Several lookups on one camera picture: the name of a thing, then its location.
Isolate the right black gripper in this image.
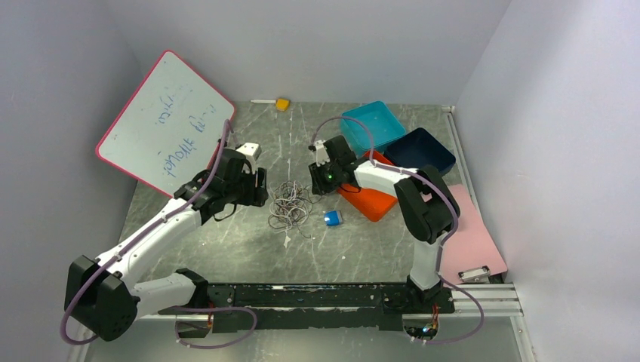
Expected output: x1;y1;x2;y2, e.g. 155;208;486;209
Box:
308;158;341;196

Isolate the cable bundle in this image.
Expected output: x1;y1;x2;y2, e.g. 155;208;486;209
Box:
267;180;321;240

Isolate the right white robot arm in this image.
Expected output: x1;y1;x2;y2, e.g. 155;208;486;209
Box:
309;136;460;312

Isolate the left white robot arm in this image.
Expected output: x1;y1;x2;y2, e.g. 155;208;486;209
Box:
60;143;268;343

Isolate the blue white small block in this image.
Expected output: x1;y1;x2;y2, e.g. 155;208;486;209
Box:
324;210;343;227

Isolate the orange plastic box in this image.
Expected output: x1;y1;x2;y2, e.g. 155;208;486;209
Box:
336;149;399;222

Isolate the teal plastic box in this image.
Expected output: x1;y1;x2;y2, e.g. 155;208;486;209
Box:
340;101;406;156

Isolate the yellow small block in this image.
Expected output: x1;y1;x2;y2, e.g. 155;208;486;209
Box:
275;98;291;112

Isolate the navy plastic box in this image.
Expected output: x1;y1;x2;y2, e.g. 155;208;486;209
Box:
383;127;457;176

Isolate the pink-framed whiteboard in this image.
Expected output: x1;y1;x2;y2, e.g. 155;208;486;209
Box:
95;50;235;195

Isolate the pink mat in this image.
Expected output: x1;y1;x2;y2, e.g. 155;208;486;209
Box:
440;184;508;284

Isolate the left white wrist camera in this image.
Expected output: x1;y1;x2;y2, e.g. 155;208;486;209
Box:
235;143;262;161

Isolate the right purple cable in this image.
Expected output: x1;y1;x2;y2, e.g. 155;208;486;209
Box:
309;115;486;347

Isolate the purple cable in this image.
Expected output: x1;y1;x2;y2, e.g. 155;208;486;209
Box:
309;115;486;347
60;118;258;351

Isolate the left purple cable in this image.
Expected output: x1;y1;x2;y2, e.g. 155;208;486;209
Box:
60;118;258;351

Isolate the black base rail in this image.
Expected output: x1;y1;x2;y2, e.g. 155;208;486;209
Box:
162;281;454;333

